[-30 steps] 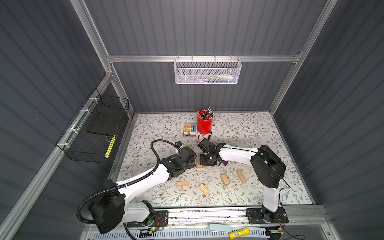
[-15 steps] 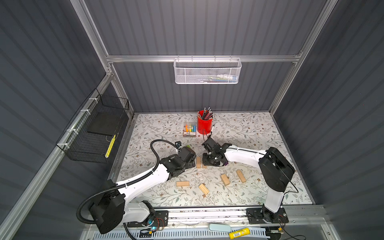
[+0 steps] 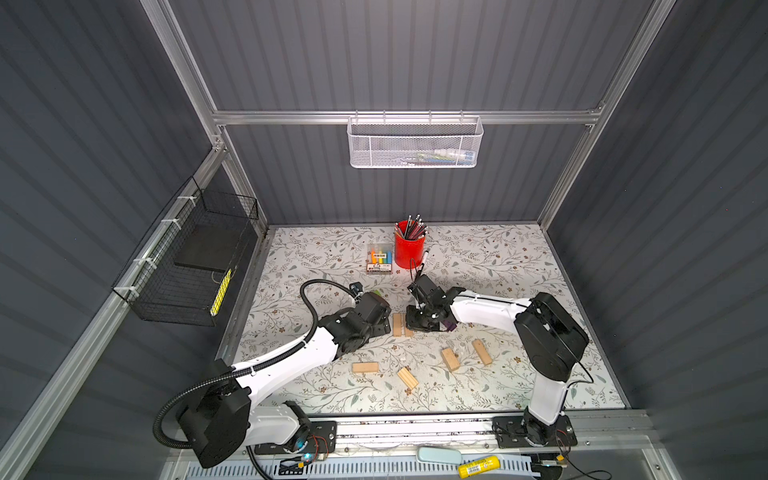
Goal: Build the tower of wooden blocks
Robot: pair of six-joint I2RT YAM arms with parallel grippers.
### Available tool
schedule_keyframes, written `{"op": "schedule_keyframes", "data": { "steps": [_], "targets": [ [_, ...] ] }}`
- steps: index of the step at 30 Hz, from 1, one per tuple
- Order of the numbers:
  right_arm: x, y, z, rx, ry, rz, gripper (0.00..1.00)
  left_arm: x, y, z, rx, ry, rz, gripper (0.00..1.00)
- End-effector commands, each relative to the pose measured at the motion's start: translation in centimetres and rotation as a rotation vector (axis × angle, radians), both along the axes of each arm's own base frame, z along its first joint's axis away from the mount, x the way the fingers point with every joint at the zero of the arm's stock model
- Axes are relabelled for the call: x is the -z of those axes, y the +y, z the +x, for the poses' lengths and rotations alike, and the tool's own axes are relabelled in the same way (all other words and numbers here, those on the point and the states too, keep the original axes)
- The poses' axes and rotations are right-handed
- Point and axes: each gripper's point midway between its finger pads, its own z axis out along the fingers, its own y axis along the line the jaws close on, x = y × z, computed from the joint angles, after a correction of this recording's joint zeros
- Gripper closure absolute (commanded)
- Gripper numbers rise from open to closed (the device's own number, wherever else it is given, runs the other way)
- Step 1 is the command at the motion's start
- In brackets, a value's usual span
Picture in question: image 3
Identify ridged wood block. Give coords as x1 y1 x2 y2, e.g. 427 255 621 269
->
397 367 419 390

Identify clear box coloured chalks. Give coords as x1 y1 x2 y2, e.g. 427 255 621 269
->
365 243 394 274

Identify red pencil cup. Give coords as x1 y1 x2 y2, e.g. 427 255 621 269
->
394 220 425 269

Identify white vented cable duct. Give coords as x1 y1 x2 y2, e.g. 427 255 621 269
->
185 455 541 479

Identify light blue eraser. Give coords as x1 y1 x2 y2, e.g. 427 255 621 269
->
416 446 463 466

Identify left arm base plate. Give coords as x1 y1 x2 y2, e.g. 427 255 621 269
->
253 421 338 455

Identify yellow ruler in basket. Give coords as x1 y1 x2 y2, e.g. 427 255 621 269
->
209 269 233 317

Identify black corrugated cable hose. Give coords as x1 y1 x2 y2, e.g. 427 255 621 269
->
152 278 361 450

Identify black wire wall basket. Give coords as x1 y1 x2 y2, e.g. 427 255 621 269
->
113 180 261 327

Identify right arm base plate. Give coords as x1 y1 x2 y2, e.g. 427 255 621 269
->
492 411 578 448

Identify yellow glue stick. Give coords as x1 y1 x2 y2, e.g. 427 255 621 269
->
458 455 501 479

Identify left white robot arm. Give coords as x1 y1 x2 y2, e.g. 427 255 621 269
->
177 288 391 468

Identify white wire mesh basket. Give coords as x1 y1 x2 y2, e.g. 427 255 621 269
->
346 115 484 169

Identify black marker pen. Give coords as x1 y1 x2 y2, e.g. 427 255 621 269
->
415 249 430 278

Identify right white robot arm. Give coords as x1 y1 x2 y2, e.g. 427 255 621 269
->
406 275 589 448

